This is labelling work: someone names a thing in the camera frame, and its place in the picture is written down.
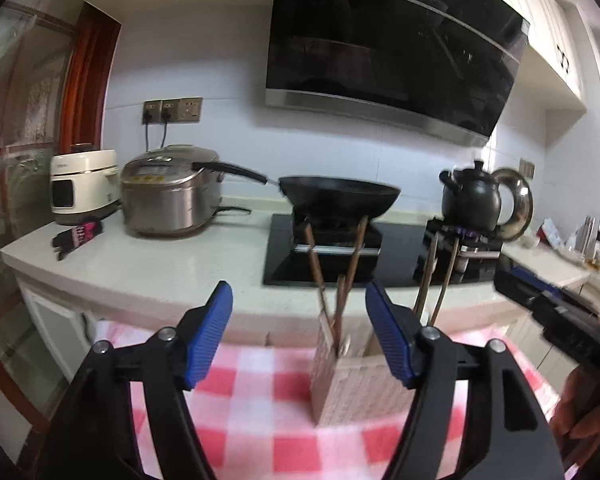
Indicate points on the silver rice cooker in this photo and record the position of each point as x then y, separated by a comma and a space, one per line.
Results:
165, 195

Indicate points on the black wok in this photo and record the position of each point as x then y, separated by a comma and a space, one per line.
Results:
340, 195

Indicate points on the brown wooden chopstick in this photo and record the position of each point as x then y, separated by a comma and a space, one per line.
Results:
426, 270
316, 265
355, 255
447, 280

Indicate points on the gold wall socket strip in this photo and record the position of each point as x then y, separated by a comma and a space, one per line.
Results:
180, 110

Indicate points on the steel bottle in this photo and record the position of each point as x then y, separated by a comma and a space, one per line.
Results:
587, 235

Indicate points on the person's right hand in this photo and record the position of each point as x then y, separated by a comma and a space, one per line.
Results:
582, 410

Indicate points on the white kitchen appliance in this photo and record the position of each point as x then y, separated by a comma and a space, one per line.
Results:
80, 185

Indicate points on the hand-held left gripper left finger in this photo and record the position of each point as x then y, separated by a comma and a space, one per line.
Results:
210, 330

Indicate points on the pink checkered tablecloth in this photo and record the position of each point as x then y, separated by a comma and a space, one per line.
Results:
260, 400

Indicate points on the steel pot lid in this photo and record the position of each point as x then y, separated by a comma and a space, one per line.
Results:
520, 210

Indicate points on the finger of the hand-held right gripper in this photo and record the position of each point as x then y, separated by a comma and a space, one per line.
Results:
535, 285

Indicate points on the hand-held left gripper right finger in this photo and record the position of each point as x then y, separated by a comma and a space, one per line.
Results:
390, 340

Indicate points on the white perforated utensil holder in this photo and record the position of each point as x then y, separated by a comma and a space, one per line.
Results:
350, 385

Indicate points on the red wooden door frame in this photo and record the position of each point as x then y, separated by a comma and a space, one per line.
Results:
87, 85

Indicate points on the black clay kettle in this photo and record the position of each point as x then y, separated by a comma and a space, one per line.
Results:
470, 200

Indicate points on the black range hood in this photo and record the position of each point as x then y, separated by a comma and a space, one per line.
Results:
390, 40

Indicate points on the small gold wall socket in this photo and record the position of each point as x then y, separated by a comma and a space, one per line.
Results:
527, 168

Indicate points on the black burner pan support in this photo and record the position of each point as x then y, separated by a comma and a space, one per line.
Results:
472, 245
335, 237

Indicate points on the black glass gas hob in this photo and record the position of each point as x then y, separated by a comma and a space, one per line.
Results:
285, 255

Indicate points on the white snack package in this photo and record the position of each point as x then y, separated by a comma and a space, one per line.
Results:
551, 234

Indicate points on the small white bowl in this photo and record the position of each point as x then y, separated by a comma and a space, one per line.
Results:
531, 241

